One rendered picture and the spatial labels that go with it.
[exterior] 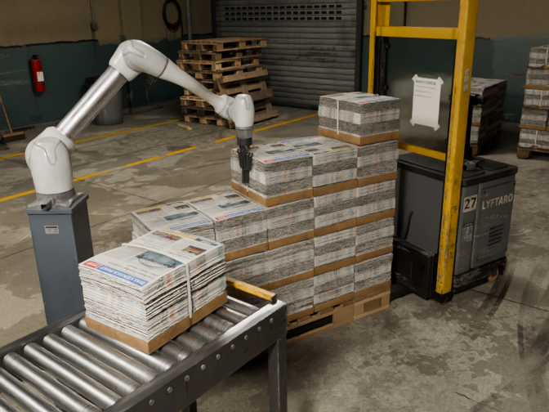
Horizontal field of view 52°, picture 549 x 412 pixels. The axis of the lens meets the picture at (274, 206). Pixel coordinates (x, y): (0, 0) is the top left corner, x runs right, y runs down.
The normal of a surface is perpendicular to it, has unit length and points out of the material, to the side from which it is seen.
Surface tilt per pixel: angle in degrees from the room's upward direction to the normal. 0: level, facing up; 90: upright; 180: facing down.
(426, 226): 90
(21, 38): 90
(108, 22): 90
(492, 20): 90
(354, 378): 0
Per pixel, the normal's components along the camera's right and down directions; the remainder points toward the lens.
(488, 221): 0.53, 0.27
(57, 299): -0.04, 0.33
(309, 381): -0.02, -0.94
